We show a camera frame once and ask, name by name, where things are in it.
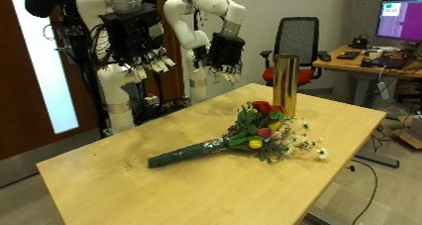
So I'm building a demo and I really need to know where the flower bouquet green stem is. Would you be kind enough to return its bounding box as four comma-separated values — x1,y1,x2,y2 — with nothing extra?
147,100,332,169

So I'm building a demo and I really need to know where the computer monitor purple screen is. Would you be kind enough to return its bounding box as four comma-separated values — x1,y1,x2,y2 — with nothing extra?
374,0,422,44

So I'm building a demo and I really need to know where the brown door frosted glass panel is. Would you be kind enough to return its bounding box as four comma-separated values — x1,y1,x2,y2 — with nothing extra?
0,0,187,162

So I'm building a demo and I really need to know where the cardboard box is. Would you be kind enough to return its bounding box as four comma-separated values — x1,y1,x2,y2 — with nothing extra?
392,114,422,151

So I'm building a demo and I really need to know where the tall gold cylinder vase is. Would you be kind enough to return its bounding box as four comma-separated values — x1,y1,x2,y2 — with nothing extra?
272,54,302,118

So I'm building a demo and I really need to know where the black robot control equipment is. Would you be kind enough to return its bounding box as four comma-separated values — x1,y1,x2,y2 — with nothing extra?
131,92,193,126

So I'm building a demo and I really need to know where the black desk phone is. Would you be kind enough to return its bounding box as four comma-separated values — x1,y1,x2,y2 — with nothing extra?
349,36,370,51

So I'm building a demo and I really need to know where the wooden office desk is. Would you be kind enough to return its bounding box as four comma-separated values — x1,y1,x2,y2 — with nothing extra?
313,45,422,108

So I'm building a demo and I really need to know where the black floor cable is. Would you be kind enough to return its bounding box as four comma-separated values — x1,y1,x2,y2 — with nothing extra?
346,159,380,225

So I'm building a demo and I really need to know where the grey table foot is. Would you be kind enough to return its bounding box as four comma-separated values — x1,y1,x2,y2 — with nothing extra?
353,151,401,169

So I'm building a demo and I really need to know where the black mesh chair red seat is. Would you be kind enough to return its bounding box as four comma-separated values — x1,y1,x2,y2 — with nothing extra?
260,16,330,88

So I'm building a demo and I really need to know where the white power strip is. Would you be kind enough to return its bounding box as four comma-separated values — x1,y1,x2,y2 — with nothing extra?
376,80,392,101

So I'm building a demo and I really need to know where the black keyboard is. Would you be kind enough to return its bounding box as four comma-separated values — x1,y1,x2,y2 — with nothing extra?
336,51,361,60

